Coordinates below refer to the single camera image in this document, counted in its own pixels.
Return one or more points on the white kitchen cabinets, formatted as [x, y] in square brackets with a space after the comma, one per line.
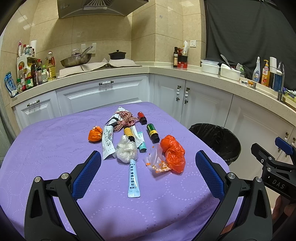
[253, 116]

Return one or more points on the black curtain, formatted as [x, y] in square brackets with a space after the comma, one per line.
[243, 31]

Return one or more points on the yellow label small bottle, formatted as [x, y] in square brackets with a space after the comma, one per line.
[128, 132]

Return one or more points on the red black box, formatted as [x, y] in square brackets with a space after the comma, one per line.
[182, 62]

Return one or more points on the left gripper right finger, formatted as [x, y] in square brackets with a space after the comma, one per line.
[243, 212]

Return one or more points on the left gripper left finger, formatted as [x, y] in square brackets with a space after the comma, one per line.
[42, 220]

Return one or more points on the small orange bag ball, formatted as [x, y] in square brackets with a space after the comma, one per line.
[95, 134]

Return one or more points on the black pot with lid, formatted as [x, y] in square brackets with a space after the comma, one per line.
[117, 55]

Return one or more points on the white plastic bag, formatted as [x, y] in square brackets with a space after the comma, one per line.
[126, 150]

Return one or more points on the large orange plastic bag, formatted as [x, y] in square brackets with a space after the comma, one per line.
[174, 153]

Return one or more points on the orange dish soap bottle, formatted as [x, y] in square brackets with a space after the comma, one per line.
[265, 74]

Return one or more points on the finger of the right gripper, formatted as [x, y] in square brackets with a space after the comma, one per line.
[261, 155]
[284, 146]

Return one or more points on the dark sauce bottle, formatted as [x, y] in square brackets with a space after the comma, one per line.
[175, 58]

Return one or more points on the white rectangular container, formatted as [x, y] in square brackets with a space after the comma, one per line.
[230, 73]

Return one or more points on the clear bag with orange bits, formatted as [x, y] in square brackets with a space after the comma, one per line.
[155, 160]

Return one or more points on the light blue tube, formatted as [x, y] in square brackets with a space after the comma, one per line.
[133, 185]

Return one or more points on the steel wok pan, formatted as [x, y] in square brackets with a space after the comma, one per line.
[77, 58]

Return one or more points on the red small bottle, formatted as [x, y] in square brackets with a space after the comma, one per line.
[142, 118]

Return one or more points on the cooking oil bottle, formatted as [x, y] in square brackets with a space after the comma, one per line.
[50, 66]

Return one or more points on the black trash bin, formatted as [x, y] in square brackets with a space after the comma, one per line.
[221, 140]

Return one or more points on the person's right hand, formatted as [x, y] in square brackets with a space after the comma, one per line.
[279, 205]

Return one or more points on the white spray bottle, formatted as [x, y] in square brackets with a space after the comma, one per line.
[256, 72]

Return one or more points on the red checkered ribbon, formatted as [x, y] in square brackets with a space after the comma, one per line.
[126, 120]

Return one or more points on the white printed wipes packet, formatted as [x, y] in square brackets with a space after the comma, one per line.
[107, 142]

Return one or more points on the range hood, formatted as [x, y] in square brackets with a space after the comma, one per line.
[72, 8]

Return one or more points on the purple tablecloth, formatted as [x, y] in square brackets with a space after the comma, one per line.
[170, 206]

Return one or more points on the white food container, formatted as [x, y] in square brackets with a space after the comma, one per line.
[211, 67]

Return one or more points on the green small bottle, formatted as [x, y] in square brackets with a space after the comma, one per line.
[153, 134]

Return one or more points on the white teal tube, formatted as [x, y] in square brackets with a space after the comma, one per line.
[139, 140]

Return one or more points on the silver printed snack wrapper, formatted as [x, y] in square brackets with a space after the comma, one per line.
[115, 117]

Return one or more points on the blue white bag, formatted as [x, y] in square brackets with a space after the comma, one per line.
[10, 85]

